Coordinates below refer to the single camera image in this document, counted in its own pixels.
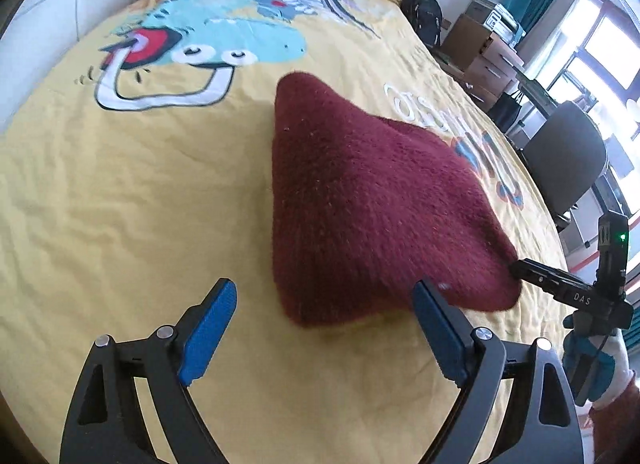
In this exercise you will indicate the maroon knit sweater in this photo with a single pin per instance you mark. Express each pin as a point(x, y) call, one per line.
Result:
point(360, 204)

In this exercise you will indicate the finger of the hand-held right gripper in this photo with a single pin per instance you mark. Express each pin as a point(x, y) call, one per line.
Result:
point(550, 280)

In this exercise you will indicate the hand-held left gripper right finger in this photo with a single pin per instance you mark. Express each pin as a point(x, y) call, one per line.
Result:
point(440, 329)

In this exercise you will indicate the person's right hand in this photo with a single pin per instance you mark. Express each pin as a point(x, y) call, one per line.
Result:
point(595, 364)

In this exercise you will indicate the grey office chair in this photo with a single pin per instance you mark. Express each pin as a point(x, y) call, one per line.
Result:
point(565, 158)

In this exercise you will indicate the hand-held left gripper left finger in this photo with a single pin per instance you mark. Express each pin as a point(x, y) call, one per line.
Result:
point(210, 334)

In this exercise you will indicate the large window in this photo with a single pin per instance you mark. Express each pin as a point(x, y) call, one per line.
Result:
point(607, 43)

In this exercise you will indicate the black paper bag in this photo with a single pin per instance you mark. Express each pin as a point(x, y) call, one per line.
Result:
point(507, 111)

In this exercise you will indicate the yellow printed blanket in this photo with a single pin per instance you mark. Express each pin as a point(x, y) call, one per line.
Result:
point(125, 183)

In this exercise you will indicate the black backpack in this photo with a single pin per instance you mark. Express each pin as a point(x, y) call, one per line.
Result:
point(422, 18)

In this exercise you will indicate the person's right forearm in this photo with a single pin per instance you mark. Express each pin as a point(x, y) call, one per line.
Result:
point(617, 429)

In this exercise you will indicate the brown drawer cabinet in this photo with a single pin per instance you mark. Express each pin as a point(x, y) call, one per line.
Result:
point(482, 61)

